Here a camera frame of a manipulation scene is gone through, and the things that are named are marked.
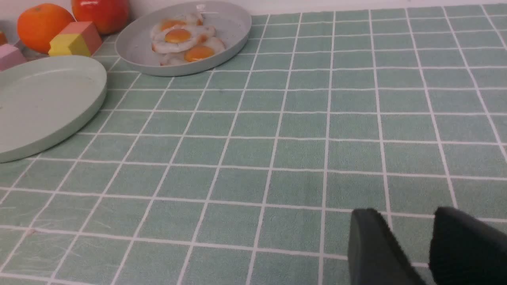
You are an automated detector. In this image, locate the fried egg toy front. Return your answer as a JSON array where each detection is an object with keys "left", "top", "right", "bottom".
[{"left": 160, "top": 37, "right": 226, "bottom": 66}]

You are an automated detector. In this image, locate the green checkered tablecloth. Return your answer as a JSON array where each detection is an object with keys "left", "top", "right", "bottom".
[{"left": 1, "top": 1, "right": 507, "bottom": 285}]

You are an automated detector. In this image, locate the pink and yellow block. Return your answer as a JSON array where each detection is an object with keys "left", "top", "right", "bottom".
[{"left": 48, "top": 21, "right": 103, "bottom": 57}]

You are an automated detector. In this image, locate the orange fruit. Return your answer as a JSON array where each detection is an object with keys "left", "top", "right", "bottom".
[{"left": 17, "top": 3, "right": 75, "bottom": 54}]

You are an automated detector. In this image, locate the light green plate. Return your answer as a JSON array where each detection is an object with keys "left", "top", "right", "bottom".
[{"left": 0, "top": 55, "right": 107, "bottom": 163}]

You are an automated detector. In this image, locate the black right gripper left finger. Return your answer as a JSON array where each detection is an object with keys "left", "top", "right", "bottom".
[{"left": 348, "top": 209, "right": 426, "bottom": 285}]

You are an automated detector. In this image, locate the grey plate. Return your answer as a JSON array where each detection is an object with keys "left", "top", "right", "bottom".
[{"left": 115, "top": 1, "right": 252, "bottom": 76}]

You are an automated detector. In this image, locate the red tomato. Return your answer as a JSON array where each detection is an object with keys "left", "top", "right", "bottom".
[{"left": 71, "top": 0, "right": 130, "bottom": 35}]

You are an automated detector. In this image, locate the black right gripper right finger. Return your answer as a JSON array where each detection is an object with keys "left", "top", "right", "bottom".
[{"left": 429, "top": 207, "right": 507, "bottom": 285}]

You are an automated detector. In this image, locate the pink cube block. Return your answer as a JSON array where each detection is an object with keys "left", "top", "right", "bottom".
[{"left": 0, "top": 44, "right": 27, "bottom": 72}]

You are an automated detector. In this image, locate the fried egg toy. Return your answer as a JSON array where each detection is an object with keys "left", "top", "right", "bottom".
[
  {"left": 150, "top": 12, "right": 204, "bottom": 39},
  {"left": 151, "top": 25, "right": 216, "bottom": 54},
  {"left": 160, "top": 37, "right": 226, "bottom": 66}
]

